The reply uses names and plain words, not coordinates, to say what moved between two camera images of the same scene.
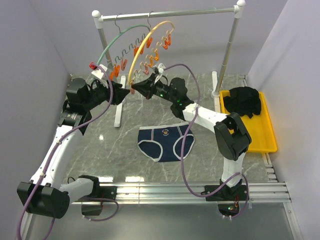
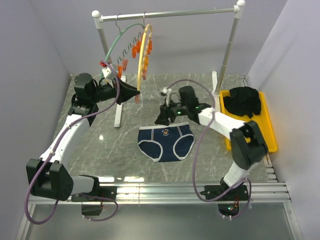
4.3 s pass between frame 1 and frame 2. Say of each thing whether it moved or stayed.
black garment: stayed
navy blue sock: stayed
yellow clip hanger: moved
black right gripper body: moved
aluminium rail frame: stayed
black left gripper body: stayed
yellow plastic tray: stayed
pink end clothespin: moved
